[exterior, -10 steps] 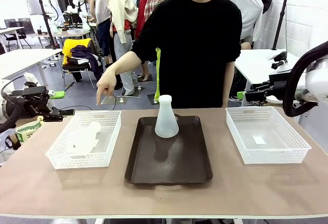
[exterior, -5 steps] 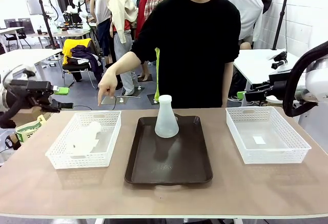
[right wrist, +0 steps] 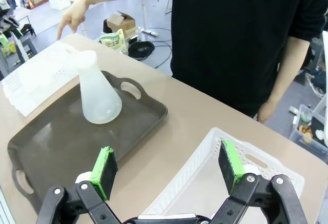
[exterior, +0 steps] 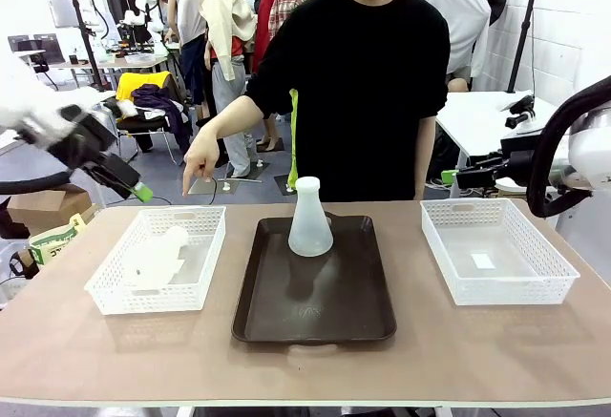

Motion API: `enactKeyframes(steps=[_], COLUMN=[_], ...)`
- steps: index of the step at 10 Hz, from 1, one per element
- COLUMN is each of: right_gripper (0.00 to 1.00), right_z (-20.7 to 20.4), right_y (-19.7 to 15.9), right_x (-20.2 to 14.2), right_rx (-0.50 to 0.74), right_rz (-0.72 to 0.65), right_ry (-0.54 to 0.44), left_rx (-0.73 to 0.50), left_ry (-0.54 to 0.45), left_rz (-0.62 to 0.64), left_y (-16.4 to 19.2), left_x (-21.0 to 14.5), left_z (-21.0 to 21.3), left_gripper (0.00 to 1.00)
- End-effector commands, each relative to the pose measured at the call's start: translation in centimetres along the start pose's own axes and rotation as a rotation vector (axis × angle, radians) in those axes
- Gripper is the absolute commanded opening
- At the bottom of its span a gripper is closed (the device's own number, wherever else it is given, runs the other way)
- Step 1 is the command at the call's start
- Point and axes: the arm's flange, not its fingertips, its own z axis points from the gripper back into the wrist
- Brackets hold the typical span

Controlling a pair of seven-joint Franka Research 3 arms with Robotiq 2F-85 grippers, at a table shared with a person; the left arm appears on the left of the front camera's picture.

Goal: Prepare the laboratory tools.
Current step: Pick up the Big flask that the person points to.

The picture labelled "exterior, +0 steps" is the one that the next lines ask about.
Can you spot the mannequin in white shirt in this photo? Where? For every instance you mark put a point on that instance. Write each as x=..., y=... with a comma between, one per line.
x=463, y=11

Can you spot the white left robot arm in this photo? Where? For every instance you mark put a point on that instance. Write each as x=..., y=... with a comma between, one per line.
x=28, y=111

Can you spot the translucent plastic lab vessel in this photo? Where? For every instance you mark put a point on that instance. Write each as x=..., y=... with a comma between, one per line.
x=157, y=259

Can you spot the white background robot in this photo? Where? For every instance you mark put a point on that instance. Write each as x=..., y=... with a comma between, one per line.
x=143, y=2

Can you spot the white board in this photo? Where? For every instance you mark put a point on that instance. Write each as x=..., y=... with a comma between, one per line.
x=62, y=2

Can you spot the white perforated plastic basket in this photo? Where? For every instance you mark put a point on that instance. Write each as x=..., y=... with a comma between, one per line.
x=506, y=293
x=157, y=293

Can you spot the person torso black sweater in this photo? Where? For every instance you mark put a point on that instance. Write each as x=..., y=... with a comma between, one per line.
x=363, y=102

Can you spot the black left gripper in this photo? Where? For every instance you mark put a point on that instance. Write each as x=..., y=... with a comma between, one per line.
x=86, y=140

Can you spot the mannequin white top navy skirt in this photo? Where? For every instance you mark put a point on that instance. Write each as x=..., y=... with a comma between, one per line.
x=191, y=21

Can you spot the translucent conical flask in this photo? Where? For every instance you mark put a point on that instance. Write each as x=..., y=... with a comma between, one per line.
x=310, y=231

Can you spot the yellow cloth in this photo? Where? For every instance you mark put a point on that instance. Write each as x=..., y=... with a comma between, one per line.
x=126, y=84

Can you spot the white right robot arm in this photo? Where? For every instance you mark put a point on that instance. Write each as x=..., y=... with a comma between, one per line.
x=592, y=159

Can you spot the mannequin cream jacket grey pants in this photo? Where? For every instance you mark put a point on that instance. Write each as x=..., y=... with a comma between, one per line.
x=234, y=92

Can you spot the green white printed bag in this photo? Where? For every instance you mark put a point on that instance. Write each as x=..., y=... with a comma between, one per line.
x=48, y=245

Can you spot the black tripod stand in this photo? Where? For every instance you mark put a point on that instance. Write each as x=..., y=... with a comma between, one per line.
x=88, y=45
x=525, y=30

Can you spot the brown cardboard box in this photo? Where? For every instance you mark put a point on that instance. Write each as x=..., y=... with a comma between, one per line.
x=48, y=204

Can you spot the person right hand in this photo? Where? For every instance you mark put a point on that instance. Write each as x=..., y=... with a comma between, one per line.
x=203, y=150

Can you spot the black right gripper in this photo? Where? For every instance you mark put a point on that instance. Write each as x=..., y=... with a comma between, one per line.
x=518, y=164

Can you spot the black office chair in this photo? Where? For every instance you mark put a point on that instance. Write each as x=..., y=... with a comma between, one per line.
x=28, y=49

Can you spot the person right forearm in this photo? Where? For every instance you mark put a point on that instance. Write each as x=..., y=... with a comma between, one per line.
x=234, y=114

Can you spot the purple cloth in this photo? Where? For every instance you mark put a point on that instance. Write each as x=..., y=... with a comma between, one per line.
x=162, y=102

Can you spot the grey mannequin base plate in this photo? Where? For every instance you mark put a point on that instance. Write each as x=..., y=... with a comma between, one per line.
x=215, y=187
x=260, y=169

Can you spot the black camera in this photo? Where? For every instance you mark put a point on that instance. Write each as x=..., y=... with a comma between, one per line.
x=522, y=107

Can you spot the cluttered background table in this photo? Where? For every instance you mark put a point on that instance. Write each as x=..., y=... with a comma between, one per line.
x=138, y=60

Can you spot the person left forearm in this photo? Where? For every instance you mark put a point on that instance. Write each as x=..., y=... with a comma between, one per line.
x=425, y=159

